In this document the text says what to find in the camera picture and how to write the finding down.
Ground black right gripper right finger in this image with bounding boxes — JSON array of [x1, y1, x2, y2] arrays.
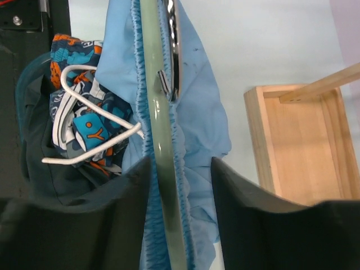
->
[[211, 157, 359, 270]]

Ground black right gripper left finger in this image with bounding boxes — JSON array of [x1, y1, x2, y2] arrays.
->
[[1, 157, 151, 269]]

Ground light blue shorts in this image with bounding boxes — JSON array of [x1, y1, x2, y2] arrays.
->
[[41, 0, 233, 270]]

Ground sage green hanger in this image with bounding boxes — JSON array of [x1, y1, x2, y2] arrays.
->
[[140, 1, 187, 269]]

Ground dark navy shorts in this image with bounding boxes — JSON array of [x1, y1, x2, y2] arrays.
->
[[21, 76, 121, 205]]

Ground blue patterned shorts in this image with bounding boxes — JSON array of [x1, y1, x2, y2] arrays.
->
[[49, 34, 133, 159]]

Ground wooden clothes rack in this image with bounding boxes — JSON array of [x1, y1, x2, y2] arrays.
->
[[244, 64, 359, 205]]

